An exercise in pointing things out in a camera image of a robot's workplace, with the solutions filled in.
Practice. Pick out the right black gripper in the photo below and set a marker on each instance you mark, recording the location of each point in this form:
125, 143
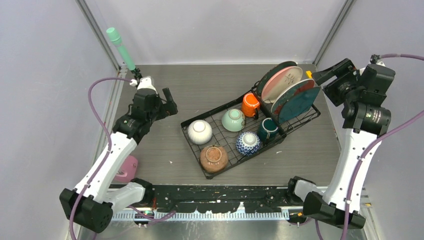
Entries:
344, 66

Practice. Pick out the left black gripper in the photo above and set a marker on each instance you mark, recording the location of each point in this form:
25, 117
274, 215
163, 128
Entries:
167, 109

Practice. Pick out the cream bowl red rim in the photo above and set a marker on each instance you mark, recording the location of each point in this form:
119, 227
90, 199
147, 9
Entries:
200, 132

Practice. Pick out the teal square plate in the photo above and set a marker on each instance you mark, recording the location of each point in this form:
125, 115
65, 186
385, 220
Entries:
298, 104

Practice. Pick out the black wire dish rack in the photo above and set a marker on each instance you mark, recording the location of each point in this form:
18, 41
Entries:
226, 139

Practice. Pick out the pink cream plate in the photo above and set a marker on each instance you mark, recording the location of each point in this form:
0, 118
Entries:
279, 82

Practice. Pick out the light green bowl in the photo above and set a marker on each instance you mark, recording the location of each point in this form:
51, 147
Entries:
233, 120

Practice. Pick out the red plate blue flower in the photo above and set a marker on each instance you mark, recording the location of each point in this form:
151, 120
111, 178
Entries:
287, 94

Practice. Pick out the brown speckled bowl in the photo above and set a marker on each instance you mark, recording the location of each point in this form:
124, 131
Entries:
213, 158

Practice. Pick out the orange mug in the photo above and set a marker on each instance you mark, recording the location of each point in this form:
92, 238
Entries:
250, 106

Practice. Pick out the blue floral plate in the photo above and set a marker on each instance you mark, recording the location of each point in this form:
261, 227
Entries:
263, 81

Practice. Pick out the blue white patterned bowl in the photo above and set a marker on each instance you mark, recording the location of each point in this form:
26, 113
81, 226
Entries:
248, 143

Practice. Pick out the dark green mug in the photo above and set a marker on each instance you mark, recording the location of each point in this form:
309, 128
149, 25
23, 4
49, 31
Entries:
267, 130

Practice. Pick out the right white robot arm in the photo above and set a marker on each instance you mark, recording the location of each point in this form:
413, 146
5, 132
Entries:
361, 92

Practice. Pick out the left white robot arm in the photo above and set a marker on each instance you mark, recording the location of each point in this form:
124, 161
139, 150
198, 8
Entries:
89, 204

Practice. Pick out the yellow block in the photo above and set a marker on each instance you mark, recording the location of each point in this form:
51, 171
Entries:
308, 73

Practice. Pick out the green microphone on tripod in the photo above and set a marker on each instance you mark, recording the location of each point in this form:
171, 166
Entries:
116, 40

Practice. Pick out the pink box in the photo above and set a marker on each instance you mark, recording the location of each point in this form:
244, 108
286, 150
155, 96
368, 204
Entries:
127, 170

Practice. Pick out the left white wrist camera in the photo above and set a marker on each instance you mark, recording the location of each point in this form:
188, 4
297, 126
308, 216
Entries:
143, 83

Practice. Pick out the black wire rack side tray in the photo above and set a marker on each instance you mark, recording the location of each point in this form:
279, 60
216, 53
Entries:
292, 124

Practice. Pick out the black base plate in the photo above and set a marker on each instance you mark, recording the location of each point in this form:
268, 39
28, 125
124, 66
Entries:
219, 198

